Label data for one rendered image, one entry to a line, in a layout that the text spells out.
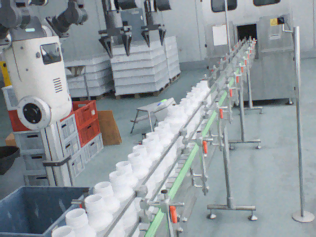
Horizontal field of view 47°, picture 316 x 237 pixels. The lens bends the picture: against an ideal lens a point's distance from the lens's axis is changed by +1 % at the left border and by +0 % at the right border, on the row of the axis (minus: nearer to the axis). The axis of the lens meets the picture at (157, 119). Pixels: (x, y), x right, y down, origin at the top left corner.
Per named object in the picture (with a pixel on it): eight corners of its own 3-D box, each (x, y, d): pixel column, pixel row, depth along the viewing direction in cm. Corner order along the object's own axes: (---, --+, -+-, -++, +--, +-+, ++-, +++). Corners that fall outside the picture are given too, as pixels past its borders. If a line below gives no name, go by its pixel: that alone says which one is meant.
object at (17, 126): (49, 129, 346) (44, 106, 341) (11, 132, 355) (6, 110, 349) (74, 113, 404) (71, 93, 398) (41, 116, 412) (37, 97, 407)
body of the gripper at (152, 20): (145, 30, 169) (143, 13, 168) (166, 27, 166) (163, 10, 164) (140, 30, 163) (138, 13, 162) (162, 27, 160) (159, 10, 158)
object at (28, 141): (55, 150, 351) (50, 129, 345) (17, 153, 359) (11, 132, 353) (78, 132, 409) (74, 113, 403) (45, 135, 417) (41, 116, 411)
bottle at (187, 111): (197, 140, 149) (193, 101, 145) (184, 143, 148) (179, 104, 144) (192, 136, 155) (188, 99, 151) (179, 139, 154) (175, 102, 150)
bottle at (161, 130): (167, 180, 115) (161, 131, 111) (153, 177, 119) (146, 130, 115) (179, 173, 119) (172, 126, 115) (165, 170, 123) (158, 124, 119)
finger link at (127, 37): (130, 56, 121) (126, 27, 118) (111, 58, 123) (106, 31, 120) (137, 54, 127) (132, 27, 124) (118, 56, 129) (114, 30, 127)
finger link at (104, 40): (121, 57, 122) (115, 29, 119) (101, 60, 124) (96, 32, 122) (127, 55, 128) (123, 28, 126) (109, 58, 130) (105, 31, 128)
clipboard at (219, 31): (228, 44, 566) (225, 23, 558) (213, 45, 573) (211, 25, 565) (228, 44, 569) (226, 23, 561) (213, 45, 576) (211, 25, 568)
